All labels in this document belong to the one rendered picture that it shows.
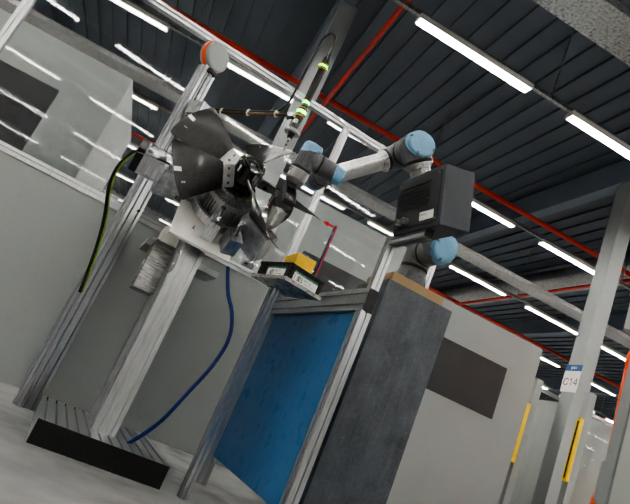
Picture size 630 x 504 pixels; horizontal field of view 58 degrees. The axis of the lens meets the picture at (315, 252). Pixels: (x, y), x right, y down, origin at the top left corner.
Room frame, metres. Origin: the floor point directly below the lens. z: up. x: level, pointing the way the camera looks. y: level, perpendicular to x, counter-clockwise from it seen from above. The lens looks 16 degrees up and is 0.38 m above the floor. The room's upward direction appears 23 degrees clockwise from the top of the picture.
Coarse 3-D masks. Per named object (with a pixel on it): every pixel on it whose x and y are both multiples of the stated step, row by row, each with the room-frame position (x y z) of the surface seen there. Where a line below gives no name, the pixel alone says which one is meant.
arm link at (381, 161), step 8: (392, 144) 2.14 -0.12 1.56; (384, 152) 2.13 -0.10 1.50; (392, 152) 2.12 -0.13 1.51; (352, 160) 2.12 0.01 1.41; (360, 160) 2.11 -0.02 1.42; (368, 160) 2.11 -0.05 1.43; (376, 160) 2.12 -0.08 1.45; (384, 160) 2.13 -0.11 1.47; (392, 160) 2.13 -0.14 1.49; (344, 168) 2.09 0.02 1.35; (352, 168) 2.10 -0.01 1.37; (360, 168) 2.11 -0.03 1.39; (368, 168) 2.12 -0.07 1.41; (376, 168) 2.14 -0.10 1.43; (384, 168) 2.16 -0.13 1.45; (392, 168) 2.16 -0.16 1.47; (400, 168) 2.17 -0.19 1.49; (312, 176) 2.06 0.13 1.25; (352, 176) 2.12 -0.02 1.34; (360, 176) 2.14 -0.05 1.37; (312, 184) 2.09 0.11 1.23; (328, 184) 2.10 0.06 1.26
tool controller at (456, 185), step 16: (416, 176) 1.66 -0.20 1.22; (432, 176) 1.57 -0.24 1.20; (448, 176) 1.52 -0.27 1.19; (464, 176) 1.54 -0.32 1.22; (400, 192) 1.74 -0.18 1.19; (416, 192) 1.64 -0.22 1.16; (432, 192) 1.57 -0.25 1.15; (448, 192) 1.52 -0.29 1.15; (464, 192) 1.54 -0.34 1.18; (400, 208) 1.73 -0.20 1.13; (416, 208) 1.64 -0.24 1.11; (432, 208) 1.56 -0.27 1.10; (448, 208) 1.53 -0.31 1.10; (464, 208) 1.55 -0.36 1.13; (400, 224) 1.72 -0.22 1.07; (416, 224) 1.64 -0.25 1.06; (432, 224) 1.56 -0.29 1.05; (448, 224) 1.54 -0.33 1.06; (464, 224) 1.55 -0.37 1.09
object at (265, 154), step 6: (252, 144) 2.41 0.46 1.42; (258, 144) 2.40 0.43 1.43; (246, 150) 2.38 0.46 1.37; (252, 150) 2.37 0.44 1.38; (258, 150) 2.36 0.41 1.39; (264, 150) 2.34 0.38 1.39; (270, 150) 2.34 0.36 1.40; (276, 150) 2.34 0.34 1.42; (282, 150) 2.35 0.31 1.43; (288, 150) 2.36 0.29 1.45; (258, 156) 2.30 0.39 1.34; (264, 156) 2.28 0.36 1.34; (270, 156) 2.28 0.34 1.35; (276, 156) 2.28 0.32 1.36; (264, 162) 2.23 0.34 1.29
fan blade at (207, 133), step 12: (204, 120) 2.17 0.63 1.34; (216, 120) 2.18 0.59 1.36; (180, 132) 2.16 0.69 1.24; (192, 132) 2.16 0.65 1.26; (204, 132) 2.16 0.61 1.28; (216, 132) 2.17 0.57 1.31; (192, 144) 2.17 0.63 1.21; (204, 144) 2.17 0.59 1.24; (216, 144) 2.16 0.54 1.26; (228, 144) 2.16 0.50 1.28; (216, 156) 2.16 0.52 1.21
